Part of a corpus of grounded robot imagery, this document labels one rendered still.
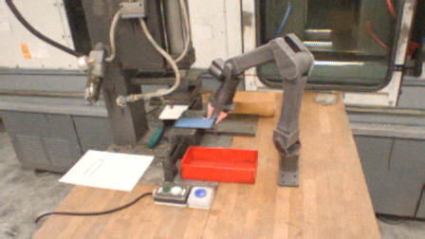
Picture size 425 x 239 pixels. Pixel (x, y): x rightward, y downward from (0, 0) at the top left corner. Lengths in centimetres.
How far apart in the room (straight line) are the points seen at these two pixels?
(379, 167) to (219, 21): 122
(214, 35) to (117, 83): 73
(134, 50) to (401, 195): 172
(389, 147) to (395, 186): 27
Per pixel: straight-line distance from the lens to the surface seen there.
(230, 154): 121
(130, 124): 137
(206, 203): 103
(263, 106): 151
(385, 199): 226
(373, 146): 202
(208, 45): 187
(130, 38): 122
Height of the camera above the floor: 161
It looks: 28 degrees down
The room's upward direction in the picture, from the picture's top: 5 degrees counter-clockwise
